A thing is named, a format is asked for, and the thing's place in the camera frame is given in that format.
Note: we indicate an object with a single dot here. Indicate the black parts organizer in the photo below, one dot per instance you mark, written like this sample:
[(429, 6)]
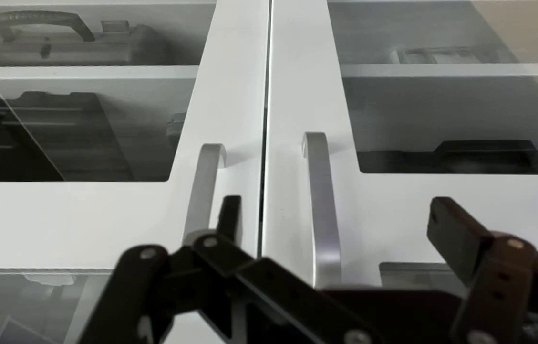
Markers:
[(57, 138)]

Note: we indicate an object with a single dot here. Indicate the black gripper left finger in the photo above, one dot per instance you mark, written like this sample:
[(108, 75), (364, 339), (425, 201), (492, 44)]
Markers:
[(242, 299)]

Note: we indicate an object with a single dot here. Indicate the black case with handle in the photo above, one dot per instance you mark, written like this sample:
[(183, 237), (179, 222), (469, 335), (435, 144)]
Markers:
[(43, 37)]

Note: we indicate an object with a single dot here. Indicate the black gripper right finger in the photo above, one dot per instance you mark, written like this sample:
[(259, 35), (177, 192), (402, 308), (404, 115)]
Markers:
[(497, 270)]

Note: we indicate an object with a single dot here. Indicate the white cabinet door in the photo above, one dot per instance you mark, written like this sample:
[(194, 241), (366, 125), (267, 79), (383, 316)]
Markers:
[(417, 100), (59, 241)]

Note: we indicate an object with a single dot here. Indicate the silver door handle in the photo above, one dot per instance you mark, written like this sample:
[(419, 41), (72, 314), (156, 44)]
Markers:
[(202, 188), (326, 249)]

